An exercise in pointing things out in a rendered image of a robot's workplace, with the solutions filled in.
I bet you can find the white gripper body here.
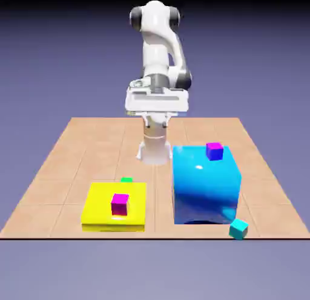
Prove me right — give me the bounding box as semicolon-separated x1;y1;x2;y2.
124;87;190;117

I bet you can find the small purple cube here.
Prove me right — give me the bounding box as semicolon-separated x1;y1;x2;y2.
206;142;224;161

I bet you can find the small magenta cube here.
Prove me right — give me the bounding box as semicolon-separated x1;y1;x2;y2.
111;193;130;217

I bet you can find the small cyan cube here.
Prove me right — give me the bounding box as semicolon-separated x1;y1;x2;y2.
228;218;249;241

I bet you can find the large blue box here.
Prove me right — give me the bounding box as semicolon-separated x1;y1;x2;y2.
172;145;242;225

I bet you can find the large yellow box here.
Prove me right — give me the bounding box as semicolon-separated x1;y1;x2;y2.
81;181;148;233

